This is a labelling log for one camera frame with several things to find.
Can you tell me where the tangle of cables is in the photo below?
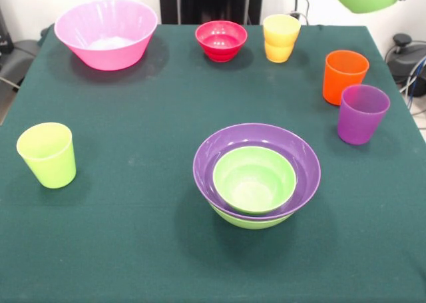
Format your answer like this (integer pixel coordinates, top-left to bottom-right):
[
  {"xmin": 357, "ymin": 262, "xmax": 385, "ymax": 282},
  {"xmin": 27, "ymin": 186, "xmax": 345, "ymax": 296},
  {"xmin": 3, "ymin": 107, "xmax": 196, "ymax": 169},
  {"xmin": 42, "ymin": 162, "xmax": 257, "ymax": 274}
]
[{"xmin": 398, "ymin": 55, "xmax": 426, "ymax": 117}]

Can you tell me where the small crimson plastic bowl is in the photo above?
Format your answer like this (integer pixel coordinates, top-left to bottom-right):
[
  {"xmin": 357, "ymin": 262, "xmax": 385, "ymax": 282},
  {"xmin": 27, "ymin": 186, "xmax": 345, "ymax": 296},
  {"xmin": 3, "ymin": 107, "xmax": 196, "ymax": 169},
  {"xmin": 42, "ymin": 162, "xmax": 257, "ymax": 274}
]
[{"xmin": 194, "ymin": 20, "xmax": 248, "ymax": 63}]

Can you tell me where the orange plastic cup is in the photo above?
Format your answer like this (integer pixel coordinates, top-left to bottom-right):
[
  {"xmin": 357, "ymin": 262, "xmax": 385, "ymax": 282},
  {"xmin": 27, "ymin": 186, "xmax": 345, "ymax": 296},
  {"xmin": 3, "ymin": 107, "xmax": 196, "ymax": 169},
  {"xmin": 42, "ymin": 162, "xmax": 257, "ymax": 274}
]
[{"xmin": 321, "ymin": 50, "xmax": 370, "ymax": 107}]

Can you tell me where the small green plastic bowl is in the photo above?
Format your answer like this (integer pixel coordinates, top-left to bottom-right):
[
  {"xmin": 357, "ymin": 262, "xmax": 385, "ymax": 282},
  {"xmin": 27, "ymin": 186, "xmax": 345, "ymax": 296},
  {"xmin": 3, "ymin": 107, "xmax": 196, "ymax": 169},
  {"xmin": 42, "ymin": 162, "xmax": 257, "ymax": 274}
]
[{"xmin": 212, "ymin": 145, "xmax": 298, "ymax": 216}]

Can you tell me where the medium green plastic bowl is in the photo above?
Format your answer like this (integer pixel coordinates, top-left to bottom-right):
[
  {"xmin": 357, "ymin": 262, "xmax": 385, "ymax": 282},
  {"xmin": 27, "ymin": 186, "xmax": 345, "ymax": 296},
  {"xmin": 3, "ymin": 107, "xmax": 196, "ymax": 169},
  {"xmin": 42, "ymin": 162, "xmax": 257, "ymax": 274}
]
[{"xmin": 209, "ymin": 202, "xmax": 294, "ymax": 230}]

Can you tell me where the lime green plastic cup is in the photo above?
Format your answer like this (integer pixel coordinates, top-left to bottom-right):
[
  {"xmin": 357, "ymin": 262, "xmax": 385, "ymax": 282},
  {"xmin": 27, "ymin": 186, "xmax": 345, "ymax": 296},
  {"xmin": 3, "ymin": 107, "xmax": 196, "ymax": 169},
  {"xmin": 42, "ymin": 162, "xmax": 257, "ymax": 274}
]
[{"xmin": 16, "ymin": 122, "xmax": 77, "ymax": 190}]

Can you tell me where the yellow plastic cup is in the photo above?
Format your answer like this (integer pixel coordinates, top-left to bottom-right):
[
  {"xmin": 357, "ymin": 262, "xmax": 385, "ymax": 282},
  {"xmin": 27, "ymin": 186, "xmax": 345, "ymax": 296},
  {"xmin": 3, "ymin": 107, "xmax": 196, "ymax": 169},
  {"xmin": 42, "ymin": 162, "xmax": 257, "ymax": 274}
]
[
  {"xmin": 262, "ymin": 14, "xmax": 302, "ymax": 48},
  {"xmin": 265, "ymin": 41, "xmax": 296, "ymax": 64}
]

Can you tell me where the purple plastic bowl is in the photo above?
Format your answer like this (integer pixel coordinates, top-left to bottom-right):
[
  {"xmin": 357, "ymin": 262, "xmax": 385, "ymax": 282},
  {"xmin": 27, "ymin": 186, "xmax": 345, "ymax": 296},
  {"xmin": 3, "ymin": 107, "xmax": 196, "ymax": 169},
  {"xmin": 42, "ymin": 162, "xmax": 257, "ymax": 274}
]
[{"xmin": 192, "ymin": 123, "xmax": 322, "ymax": 221}]

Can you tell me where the large pink plastic bowl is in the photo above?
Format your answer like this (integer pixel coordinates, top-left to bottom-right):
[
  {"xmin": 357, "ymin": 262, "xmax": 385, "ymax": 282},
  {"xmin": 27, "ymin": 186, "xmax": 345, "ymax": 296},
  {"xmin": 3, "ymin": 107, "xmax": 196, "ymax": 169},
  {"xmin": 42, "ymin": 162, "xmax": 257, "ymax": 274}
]
[{"xmin": 53, "ymin": 0, "xmax": 159, "ymax": 72}]

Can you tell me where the dark green tablecloth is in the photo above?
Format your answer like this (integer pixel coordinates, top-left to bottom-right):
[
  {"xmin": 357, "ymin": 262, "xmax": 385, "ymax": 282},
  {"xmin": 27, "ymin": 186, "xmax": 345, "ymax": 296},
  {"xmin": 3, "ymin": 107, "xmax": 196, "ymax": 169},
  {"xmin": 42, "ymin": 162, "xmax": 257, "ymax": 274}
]
[{"xmin": 0, "ymin": 23, "xmax": 426, "ymax": 303}]

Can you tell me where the purple plastic cup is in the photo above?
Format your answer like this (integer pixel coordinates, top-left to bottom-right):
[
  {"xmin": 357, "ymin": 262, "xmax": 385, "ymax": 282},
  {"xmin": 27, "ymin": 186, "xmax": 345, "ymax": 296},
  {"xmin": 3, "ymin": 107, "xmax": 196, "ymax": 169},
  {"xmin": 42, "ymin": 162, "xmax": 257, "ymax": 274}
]
[{"xmin": 337, "ymin": 84, "xmax": 391, "ymax": 146}]

